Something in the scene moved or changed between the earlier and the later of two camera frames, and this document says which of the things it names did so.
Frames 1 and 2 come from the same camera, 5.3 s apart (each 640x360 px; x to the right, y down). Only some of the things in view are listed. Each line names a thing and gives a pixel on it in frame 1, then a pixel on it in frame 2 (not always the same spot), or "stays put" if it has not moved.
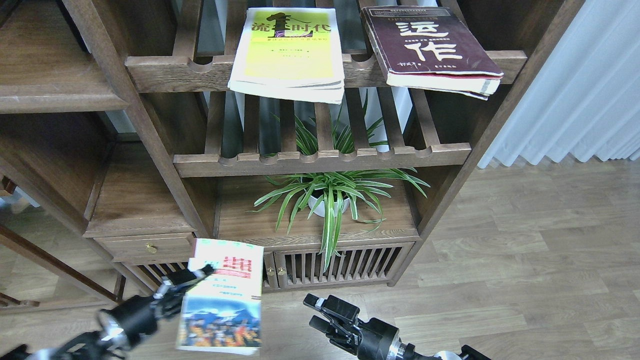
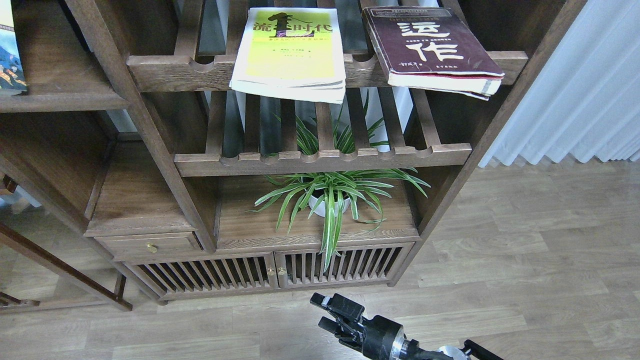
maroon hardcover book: (431, 49) stays put
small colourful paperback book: (224, 313) to (12, 80)
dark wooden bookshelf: (121, 145) stays put
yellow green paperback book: (290, 53) stays put
